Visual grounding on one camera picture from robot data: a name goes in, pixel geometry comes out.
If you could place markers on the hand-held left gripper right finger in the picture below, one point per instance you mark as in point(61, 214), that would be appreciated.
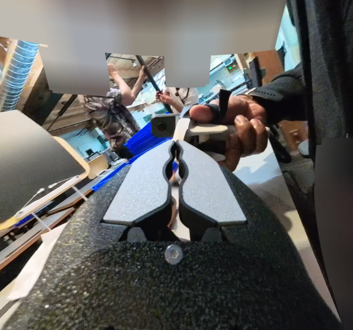
point(212, 189)

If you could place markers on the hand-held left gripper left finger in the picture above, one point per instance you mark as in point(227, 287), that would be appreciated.
point(140, 189)

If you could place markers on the torn white paper bag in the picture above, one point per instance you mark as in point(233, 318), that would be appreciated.
point(35, 266)

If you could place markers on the stack of blue plastic bins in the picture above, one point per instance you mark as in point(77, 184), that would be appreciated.
point(143, 139)

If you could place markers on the person's right hand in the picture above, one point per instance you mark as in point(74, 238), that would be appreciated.
point(248, 134)

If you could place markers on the person's dark jacket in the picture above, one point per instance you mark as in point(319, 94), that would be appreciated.
point(325, 60)

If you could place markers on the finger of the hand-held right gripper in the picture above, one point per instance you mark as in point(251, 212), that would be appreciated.
point(181, 128)

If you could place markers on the black board with wooden rim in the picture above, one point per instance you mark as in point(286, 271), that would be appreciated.
point(27, 156)

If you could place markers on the background wooden table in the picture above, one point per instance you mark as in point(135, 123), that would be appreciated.
point(27, 241)

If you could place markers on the large silver spiral duct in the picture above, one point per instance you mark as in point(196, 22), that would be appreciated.
point(19, 73)

